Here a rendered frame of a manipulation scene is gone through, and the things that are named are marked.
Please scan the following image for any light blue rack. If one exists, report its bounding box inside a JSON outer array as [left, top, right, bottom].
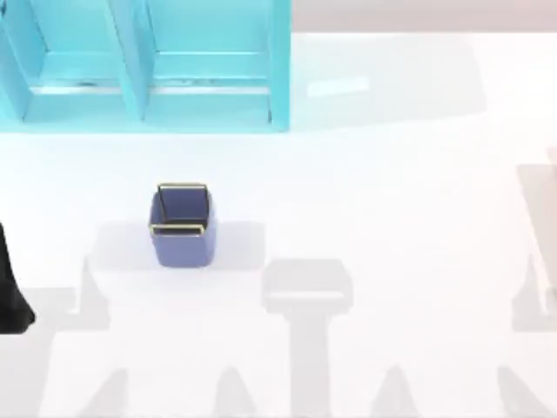
[[0, 0, 293, 134]]

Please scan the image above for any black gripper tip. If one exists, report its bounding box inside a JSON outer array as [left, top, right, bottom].
[[0, 222, 37, 335]]

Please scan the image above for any blue basket with gold handles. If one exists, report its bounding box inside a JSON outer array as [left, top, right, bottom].
[[147, 182, 218, 269]]

